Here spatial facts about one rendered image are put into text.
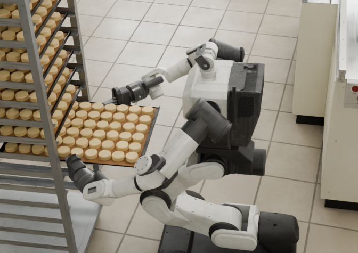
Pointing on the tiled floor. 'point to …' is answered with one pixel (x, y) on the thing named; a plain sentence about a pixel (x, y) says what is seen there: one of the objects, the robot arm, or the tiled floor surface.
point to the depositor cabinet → (316, 50)
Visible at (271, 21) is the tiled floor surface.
